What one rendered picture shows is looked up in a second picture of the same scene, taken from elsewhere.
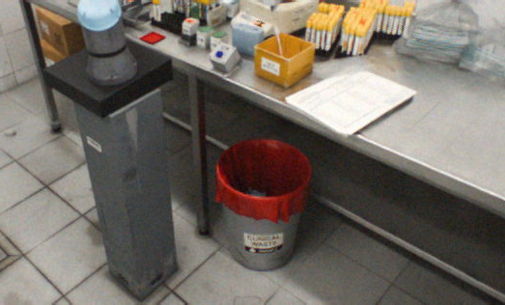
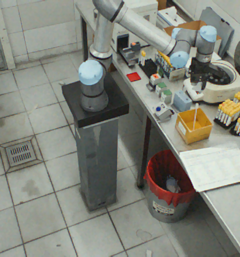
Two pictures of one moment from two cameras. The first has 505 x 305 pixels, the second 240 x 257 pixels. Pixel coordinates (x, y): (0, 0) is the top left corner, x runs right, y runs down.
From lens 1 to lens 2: 0.64 m
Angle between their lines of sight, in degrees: 19
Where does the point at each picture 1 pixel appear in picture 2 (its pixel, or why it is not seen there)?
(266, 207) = (165, 195)
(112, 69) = (91, 104)
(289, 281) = (172, 232)
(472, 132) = not seen: outside the picture
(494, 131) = not seen: outside the picture
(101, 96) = (81, 117)
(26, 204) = (55, 132)
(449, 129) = not seen: outside the picture
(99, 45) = (85, 91)
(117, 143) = (85, 140)
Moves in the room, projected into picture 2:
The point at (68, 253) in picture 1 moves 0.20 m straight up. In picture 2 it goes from (65, 169) to (62, 153)
